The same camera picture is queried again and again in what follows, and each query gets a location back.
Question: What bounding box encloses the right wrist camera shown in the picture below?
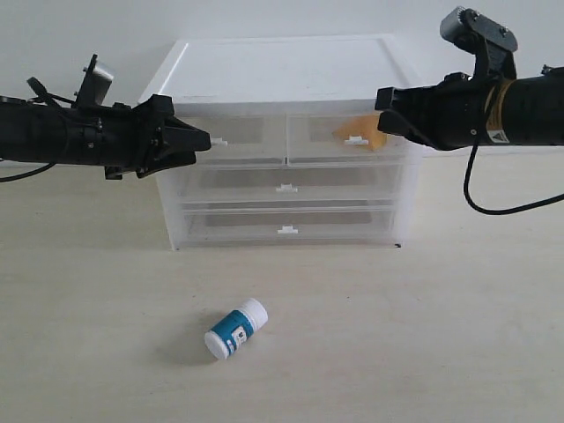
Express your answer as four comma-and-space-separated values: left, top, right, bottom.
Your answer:
440, 6, 518, 80

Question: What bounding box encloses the white teal pill bottle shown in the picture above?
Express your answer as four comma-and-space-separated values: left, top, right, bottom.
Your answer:
204, 298, 269, 360

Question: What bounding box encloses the clear bottom wide drawer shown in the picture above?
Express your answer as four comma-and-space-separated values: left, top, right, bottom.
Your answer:
172, 206, 401, 249

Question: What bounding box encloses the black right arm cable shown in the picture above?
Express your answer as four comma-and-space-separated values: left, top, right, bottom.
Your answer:
462, 143, 564, 216

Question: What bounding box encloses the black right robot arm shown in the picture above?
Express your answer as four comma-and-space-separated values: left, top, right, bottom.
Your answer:
375, 67, 563, 151

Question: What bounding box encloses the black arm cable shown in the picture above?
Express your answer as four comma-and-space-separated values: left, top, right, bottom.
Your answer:
462, 143, 564, 216
0, 76, 96, 182

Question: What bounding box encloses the clear wide drawer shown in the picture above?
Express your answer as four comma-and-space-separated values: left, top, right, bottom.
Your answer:
175, 164, 403, 203
172, 206, 401, 249

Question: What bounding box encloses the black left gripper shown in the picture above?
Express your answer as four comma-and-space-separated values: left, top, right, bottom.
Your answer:
74, 94, 212, 179

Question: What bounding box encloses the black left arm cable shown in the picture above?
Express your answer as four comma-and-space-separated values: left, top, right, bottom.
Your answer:
0, 76, 96, 182

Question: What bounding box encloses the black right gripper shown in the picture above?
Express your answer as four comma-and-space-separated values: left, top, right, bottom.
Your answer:
375, 72, 496, 151

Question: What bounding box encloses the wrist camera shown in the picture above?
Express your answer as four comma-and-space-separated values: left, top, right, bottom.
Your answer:
440, 6, 518, 80
74, 54, 115, 107

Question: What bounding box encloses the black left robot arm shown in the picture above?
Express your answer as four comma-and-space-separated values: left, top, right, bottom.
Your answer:
1, 94, 212, 180

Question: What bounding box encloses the white plastic drawer cabinet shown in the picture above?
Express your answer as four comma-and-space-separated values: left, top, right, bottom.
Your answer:
145, 34, 423, 250

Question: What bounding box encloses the clear middle wide drawer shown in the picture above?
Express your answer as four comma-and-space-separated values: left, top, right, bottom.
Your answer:
175, 164, 403, 203

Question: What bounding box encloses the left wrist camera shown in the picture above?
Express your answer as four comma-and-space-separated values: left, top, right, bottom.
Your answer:
74, 54, 115, 107

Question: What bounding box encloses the yellow cheese wedge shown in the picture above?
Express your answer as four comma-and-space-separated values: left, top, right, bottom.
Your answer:
332, 114, 387, 152

